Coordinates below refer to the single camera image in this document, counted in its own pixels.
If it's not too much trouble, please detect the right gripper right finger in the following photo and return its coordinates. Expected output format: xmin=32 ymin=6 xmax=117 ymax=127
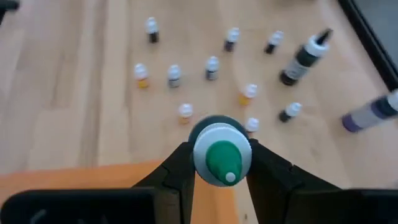
xmin=245 ymin=138 xmax=398 ymax=224

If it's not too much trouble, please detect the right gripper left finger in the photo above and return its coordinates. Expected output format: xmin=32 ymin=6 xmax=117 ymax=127
xmin=0 ymin=141 xmax=197 ymax=224

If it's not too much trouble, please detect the small purple food coloring bottle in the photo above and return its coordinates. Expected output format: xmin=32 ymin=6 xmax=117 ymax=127
xmin=244 ymin=117 xmax=261 ymax=134

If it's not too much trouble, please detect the large green food coloring bottle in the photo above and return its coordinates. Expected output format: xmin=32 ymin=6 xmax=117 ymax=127
xmin=187 ymin=114 xmax=253 ymax=188

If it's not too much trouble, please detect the large purple food coloring bottle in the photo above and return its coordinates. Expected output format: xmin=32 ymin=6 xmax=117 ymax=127
xmin=341 ymin=88 xmax=398 ymax=134

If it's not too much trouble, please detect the small orange food coloring bottle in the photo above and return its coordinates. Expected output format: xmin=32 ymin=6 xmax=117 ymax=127
xmin=133 ymin=63 xmax=150 ymax=90
xmin=238 ymin=83 xmax=259 ymax=107
xmin=178 ymin=103 xmax=195 ymax=126

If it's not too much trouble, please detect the small grey-capped bottle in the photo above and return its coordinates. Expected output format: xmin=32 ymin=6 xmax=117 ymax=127
xmin=279 ymin=27 xmax=335 ymax=87

